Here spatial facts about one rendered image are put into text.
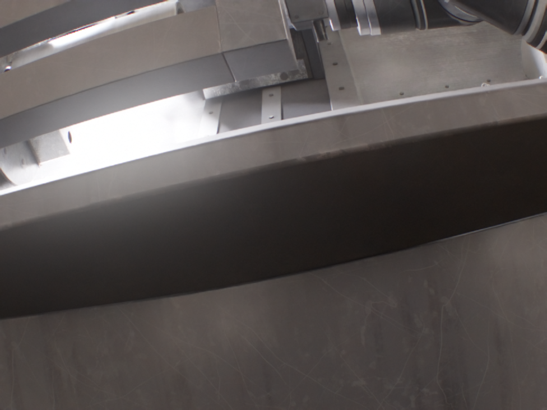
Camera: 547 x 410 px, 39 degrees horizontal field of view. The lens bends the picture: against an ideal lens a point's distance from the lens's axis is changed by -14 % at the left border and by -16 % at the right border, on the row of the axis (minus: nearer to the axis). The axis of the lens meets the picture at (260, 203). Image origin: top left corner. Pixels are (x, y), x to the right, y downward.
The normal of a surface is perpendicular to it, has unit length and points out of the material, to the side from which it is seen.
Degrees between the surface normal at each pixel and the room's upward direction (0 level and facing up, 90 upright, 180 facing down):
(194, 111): 45
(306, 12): 114
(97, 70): 86
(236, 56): 177
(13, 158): 90
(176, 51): 86
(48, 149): 157
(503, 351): 90
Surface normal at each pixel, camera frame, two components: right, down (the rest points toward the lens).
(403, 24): 0.11, 0.85
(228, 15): -0.18, -0.35
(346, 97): -0.23, -0.87
